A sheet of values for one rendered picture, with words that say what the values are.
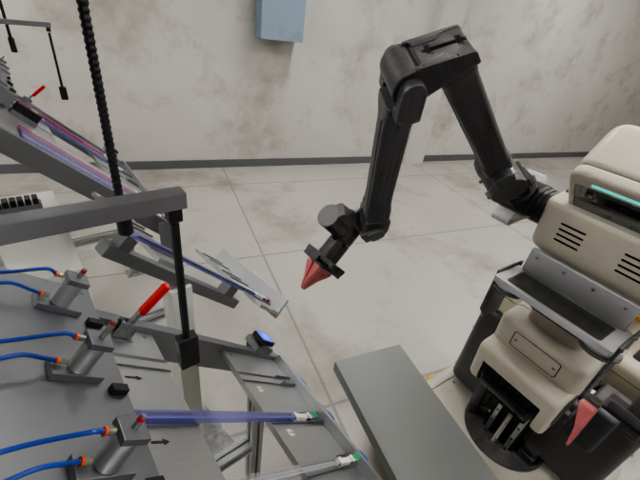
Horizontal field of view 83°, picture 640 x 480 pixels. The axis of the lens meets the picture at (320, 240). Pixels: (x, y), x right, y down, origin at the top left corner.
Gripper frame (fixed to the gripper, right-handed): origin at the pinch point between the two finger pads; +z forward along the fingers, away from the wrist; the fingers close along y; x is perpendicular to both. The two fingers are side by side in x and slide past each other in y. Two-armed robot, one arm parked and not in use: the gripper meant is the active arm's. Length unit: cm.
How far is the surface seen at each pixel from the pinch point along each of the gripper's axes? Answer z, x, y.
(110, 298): 89, 39, -127
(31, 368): 13, -56, 22
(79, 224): -2, -62, 25
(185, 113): -22, 85, -292
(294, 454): 19.9, -13.0, 29.9
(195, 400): 58, 22, -21
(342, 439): 18.9, 5.4, 29.1
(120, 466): 12, -52, 34
